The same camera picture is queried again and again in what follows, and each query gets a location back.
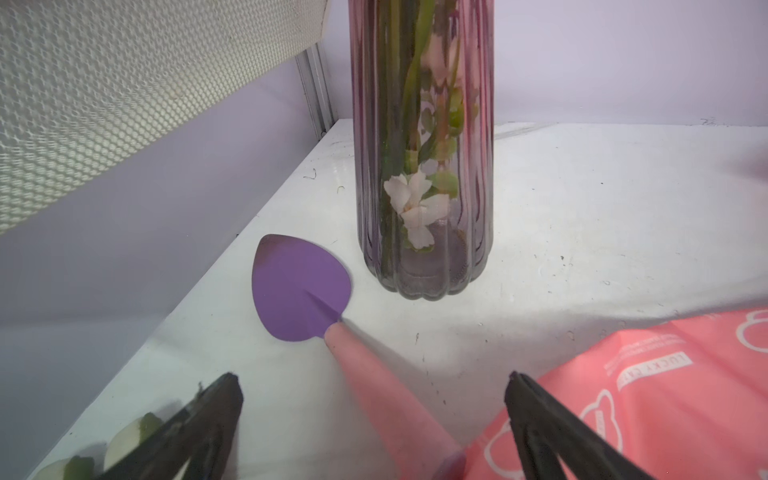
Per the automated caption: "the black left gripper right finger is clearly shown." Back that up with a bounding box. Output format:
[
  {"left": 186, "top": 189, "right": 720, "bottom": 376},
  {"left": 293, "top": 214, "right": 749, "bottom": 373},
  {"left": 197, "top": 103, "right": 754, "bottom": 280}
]
[{"left": 504, "top": 371, "right": 650, "bottom": 480}]

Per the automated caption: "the lower white mesh shelf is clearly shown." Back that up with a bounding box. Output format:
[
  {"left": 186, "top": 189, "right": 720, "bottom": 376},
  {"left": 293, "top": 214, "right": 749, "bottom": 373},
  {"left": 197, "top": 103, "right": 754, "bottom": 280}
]
[{"left": 1, "top": 0, "right": 328, "bottom": 230}]

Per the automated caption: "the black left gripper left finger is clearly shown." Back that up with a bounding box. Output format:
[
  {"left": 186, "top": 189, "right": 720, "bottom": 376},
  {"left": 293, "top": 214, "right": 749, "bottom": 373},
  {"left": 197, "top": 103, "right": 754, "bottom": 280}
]
[{"left": 99, "top": 372, "right": 244, "bottom": 480}]

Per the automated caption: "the purple garden trowel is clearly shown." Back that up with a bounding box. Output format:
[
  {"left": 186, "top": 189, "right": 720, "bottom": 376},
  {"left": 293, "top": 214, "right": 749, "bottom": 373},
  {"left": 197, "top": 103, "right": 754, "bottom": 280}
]
[{"left": 251, "top": 234, "right": 466, "bottom": 479}]

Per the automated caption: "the yellow flower bouquet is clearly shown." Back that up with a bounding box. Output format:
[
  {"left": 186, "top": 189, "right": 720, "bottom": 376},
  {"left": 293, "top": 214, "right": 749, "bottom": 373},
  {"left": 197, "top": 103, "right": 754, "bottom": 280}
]
[{"left": 377, "top": 1, "right": 465, "bottom": 253}]

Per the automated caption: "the beige work glove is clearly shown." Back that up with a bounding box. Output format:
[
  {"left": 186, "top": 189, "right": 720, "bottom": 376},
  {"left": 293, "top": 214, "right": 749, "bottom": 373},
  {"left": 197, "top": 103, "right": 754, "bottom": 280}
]
[{"left": 33, "top": 412, "right": 163, "bottom": 480}]

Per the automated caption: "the pink hooded jacket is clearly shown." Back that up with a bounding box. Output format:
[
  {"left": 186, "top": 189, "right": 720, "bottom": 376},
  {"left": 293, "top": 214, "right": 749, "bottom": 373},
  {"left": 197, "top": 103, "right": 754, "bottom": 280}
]
[{"left": 463, "top": 307, "right": 768, "bottom": 480}]

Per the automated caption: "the dark glass vase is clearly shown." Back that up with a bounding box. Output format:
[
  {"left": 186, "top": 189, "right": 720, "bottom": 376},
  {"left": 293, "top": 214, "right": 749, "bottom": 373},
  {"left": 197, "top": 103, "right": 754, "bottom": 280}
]
[{"left": 349, "top": 0, "right": 494, "bottom": 300}]

